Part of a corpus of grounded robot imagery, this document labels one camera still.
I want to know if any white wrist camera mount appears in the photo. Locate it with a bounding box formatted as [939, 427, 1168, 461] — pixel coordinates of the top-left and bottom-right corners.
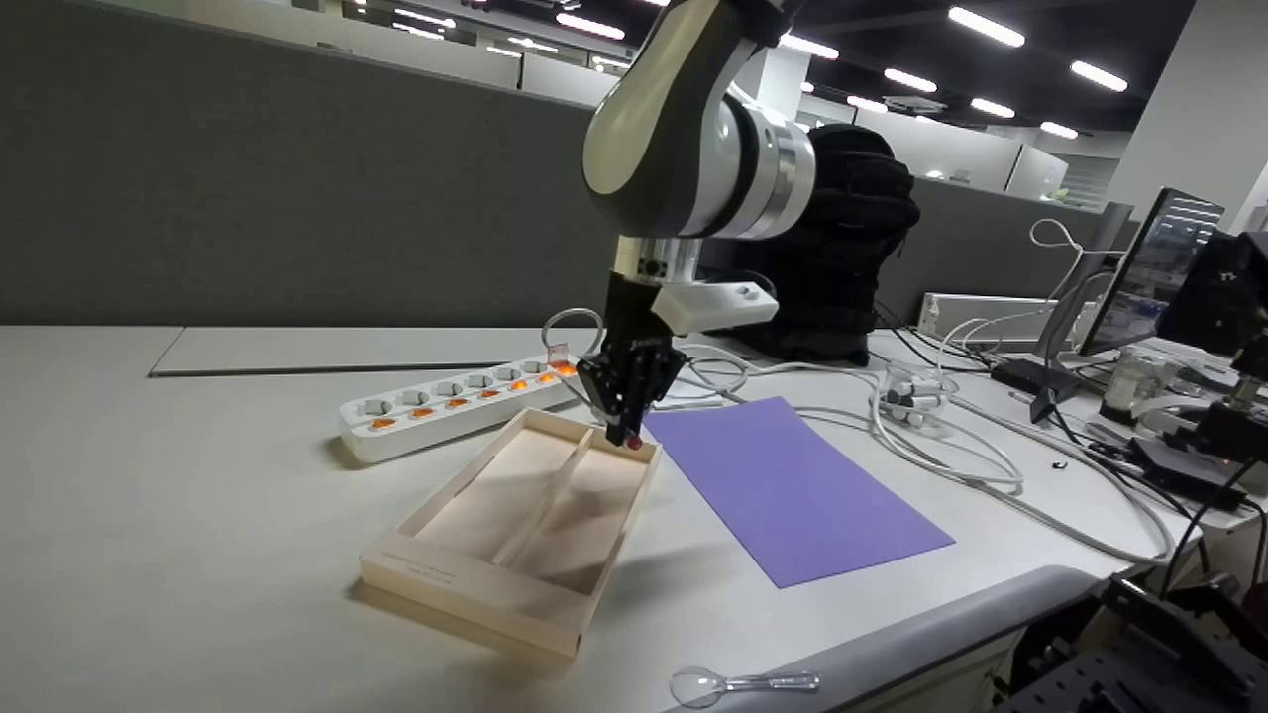
[651, 271, 785, 336]

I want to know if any wooden tray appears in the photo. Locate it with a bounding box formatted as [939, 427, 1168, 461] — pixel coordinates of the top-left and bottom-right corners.
[353, 406, 663, 662]

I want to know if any clear plastic spoon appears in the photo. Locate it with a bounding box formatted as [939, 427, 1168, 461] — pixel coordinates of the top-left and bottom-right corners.
[666, 662, 823, 713]

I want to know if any white power strip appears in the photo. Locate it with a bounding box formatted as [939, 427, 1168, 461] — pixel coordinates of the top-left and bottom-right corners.
[331, 350, 586, 469]

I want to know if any white rectangular box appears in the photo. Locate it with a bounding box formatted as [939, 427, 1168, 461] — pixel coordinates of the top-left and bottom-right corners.
[915, 288, 1066, 353]

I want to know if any computer monitor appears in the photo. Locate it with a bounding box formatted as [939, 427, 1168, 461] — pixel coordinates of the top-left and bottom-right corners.
[1083, 188, 1232, 362]

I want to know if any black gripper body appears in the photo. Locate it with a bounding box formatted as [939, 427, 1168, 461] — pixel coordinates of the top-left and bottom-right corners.
[594, 272, 692, 374]

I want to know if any black metal equipment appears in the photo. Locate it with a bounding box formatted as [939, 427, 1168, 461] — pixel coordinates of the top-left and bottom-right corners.
[988, 576, 1268, 713]

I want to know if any clear round plug adapter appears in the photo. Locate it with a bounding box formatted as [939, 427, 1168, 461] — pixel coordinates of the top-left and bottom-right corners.
[877, 362, 959, 427]

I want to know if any purple paper sheet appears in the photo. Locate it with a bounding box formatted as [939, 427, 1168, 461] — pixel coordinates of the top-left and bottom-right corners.
[643, 396, 959, 596]

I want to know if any black desk device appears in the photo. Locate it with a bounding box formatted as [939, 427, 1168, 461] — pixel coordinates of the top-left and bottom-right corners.
[1121, 391, 1268, 507]

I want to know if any grey partition panel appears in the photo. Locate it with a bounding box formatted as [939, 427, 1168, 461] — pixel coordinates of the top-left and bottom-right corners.
[0, 0, 1140, 334]

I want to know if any white looped cable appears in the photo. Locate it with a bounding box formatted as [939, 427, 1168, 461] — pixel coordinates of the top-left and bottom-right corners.
[543, 307, 1178, 571]

